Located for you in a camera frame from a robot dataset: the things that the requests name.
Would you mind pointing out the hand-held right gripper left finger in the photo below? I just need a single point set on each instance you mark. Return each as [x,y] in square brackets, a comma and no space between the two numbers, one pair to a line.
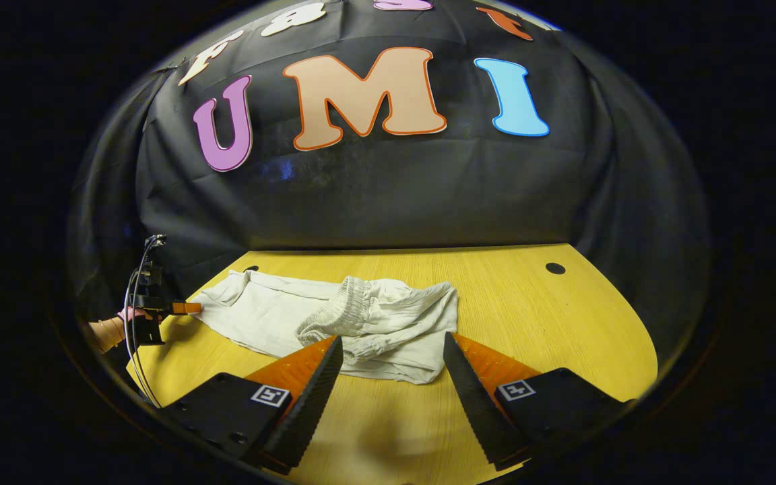
[307,404]

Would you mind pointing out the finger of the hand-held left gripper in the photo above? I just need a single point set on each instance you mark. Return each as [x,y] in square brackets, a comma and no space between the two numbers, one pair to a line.
[187,308]

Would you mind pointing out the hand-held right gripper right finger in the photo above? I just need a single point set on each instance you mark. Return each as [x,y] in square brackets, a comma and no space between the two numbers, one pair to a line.
[475,404]

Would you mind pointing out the white jeans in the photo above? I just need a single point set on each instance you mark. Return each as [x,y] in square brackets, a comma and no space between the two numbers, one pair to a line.
[273,316]

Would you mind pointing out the black backdrop cloth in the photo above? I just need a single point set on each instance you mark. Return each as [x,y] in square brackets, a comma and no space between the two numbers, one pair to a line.
[395,195]

